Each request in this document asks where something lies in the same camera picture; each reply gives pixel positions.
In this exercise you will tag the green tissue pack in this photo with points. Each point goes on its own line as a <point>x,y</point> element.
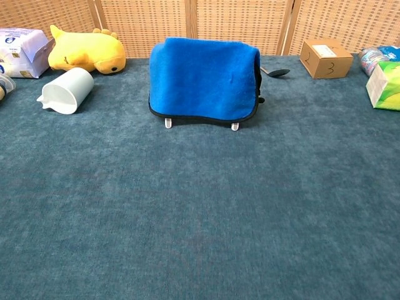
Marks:
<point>387,87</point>

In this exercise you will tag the cream bottle with blue cap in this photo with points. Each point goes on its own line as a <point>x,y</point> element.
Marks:
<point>4,86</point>

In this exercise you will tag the white and purple carton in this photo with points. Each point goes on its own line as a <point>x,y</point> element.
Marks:
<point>18,53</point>

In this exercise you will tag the woven bamboo folding screen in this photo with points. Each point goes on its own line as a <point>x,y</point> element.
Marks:
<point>137,28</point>

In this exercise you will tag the metal spoon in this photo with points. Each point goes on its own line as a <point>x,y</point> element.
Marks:
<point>278,72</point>

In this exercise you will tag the yellow plush toy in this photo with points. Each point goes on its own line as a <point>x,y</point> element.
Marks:
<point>87,50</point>

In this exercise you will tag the blue cloth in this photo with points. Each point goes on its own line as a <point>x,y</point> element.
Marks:
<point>203,78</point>

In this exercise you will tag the small brown cardboard box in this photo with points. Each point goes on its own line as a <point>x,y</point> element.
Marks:
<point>325,59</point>

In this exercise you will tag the small clear snack jar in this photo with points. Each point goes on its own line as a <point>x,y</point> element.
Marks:
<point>370,61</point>

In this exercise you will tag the teal carpet table cover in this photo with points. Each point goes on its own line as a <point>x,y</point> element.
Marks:
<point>200,203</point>

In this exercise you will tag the pale blue plastic cup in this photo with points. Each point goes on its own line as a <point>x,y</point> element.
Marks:
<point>73,86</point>

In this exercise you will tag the blue snack bag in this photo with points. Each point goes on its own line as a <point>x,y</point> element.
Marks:
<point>392,52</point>

